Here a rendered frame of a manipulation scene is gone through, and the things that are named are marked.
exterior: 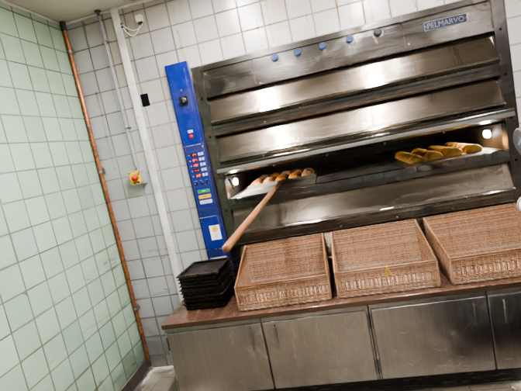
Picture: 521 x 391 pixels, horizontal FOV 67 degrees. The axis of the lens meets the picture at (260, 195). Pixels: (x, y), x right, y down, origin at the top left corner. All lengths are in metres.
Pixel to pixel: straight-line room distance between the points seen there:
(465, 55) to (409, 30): 0.36
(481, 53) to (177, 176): 2.07
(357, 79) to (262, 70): 0.61
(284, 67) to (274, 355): 1.78
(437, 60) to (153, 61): 1.83
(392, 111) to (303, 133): 0.57
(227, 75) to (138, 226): 1.25
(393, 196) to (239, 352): 1.37
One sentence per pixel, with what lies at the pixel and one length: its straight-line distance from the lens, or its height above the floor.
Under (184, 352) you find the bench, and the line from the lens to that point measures 2.59.
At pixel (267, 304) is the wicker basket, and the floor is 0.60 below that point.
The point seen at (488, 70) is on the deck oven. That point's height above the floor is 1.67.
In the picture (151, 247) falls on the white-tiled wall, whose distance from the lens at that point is 3.03.
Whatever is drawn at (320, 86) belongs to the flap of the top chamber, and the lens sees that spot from 2.65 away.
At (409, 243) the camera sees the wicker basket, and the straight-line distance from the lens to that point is 2.71.
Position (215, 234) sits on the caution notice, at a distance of 2.80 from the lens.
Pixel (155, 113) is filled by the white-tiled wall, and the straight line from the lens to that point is 2.88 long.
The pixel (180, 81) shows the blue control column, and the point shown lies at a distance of 2.79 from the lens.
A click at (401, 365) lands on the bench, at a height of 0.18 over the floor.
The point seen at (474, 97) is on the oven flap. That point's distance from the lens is 2.79.
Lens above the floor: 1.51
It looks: 7 degrees down
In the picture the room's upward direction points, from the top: 12 degrees counter-clockwise
